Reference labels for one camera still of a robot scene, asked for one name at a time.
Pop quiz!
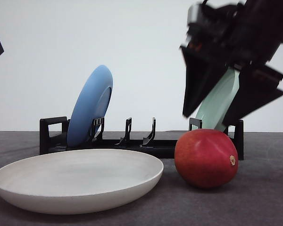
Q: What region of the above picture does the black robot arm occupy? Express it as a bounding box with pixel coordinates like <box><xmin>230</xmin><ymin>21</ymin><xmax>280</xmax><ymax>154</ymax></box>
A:
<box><xmin>180</xmin><ymin>0</ymin><xmax>283</xmax><ymax>125</ymax></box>

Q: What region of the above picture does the white plate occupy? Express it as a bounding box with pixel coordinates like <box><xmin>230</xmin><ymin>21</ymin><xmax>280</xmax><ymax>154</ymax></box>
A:
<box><xmin>0</xmin><ymin>149</ymin><xmax>164</xmax><ymax>214</ymax></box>

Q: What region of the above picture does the blue plate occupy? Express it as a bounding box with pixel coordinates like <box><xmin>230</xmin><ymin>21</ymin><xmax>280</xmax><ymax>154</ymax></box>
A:
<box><xmin>67</xmin><ymin>65</ymin><xmax>113</xmax><ymax>147</ymax></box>

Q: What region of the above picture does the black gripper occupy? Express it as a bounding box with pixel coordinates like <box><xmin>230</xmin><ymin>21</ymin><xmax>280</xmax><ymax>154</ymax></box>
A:
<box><xmin>180</xmin><ymin>3</ymin><xmax>283</xmax><ymax>126</ymax></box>

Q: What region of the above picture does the mint green plate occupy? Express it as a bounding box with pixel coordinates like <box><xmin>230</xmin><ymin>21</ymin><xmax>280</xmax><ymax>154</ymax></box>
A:
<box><xmin>196</xmin><ymin>67</ymin><xmax>240</xmax><ymax>131</ymax></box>

